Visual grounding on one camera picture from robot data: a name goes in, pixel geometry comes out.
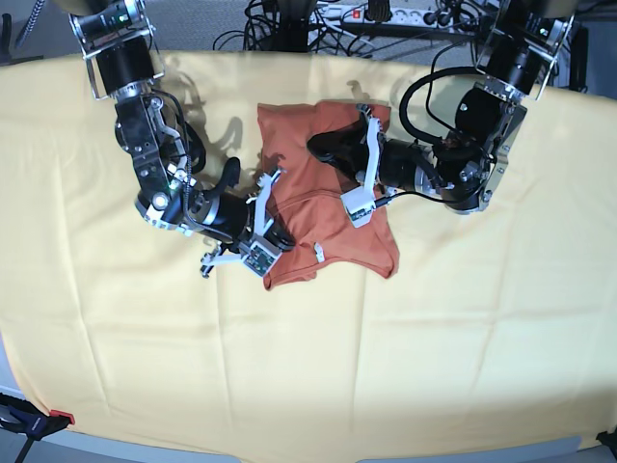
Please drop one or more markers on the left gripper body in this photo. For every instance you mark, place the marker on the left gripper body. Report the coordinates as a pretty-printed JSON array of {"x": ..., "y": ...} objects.
[{"x": 406, "y": 166}]

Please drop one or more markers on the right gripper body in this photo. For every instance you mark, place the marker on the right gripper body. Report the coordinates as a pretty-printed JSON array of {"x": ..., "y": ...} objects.
[{"x": 231, "y": 219}]

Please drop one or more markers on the orange T-shirt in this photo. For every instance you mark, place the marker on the orange T-shirt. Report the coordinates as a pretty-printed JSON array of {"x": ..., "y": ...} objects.
[{"x": 307, "y": 197}]

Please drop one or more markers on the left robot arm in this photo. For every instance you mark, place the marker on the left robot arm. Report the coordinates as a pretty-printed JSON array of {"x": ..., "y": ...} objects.
[{"x": 520, "y": 41}]

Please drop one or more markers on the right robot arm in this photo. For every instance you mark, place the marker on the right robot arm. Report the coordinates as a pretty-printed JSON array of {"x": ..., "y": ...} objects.
[{"x": 117, "y": 43}]

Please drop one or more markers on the white power strip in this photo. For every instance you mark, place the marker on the white power strip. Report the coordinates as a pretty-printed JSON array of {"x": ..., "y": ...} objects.
[{"x": 398, "y": 19}]

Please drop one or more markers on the yellow table cloth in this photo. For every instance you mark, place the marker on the yellow table cloth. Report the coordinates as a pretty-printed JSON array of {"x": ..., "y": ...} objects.
[{"x": 497, "y": 331}]

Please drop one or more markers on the black upright stand right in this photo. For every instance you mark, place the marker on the black upright stand right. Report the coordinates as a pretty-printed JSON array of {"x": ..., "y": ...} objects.
[{"x": 579, "y": 59}]

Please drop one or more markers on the blue black bar clamp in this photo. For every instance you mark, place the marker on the blue black bar clamp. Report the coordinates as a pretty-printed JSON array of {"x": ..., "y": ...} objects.
[{"x": 20, "y": 416}]

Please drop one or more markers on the black clamp right corner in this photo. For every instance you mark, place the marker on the black clamp right corner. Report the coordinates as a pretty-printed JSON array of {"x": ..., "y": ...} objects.
[{"x": 609, "y": 439}]

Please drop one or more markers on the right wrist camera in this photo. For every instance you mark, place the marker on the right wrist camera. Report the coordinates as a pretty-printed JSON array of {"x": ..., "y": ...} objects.
[{"x": 259, "y": 255}]

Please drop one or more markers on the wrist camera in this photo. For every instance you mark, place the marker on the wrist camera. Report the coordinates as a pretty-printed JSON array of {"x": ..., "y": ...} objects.
[
  {"x": 360, "y": 202},
  {"x": 259, "y": 255}
]

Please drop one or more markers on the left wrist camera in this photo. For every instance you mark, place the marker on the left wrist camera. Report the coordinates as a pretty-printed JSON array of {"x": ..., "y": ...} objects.
[{"x": 360, "y": 202}]

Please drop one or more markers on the black central post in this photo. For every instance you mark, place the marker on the black central post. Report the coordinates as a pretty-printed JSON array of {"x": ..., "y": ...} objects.
[{"x": 293, "y": 26}]

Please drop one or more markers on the black clamp handle top left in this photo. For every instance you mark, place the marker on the black clamp handle top left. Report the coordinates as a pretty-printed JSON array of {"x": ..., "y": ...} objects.
[{"x": 6, "y": 58}]

